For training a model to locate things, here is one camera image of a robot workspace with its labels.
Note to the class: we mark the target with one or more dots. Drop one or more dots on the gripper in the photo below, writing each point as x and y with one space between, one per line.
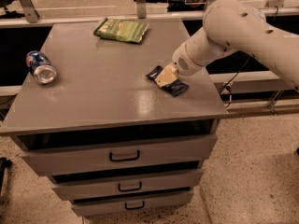
186 62

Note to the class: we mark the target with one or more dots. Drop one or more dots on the dark blue rxbar wrapper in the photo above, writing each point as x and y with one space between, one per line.
175 88

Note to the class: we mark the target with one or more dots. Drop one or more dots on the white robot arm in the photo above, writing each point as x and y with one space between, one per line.
230 26

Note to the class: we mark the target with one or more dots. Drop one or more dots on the blue pepsi can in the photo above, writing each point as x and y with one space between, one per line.
40 67

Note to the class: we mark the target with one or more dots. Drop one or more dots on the green chip bag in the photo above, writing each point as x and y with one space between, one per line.
121 30

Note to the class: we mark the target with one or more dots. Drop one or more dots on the grey drawer cabinet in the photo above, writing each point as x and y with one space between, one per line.
102 96

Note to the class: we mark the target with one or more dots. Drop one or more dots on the bottom grey drawer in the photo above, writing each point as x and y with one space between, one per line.
178 197

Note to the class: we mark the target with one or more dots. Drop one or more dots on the grey drawer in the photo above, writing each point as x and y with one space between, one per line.
178 197
75 160
130 184

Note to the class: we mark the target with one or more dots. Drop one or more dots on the top grey drawer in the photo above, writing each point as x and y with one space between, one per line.
75 160

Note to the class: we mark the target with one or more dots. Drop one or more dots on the middle grey drawer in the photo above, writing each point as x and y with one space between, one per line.
130 184

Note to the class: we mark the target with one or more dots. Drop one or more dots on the black object at left edge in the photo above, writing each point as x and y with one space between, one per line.
5 163

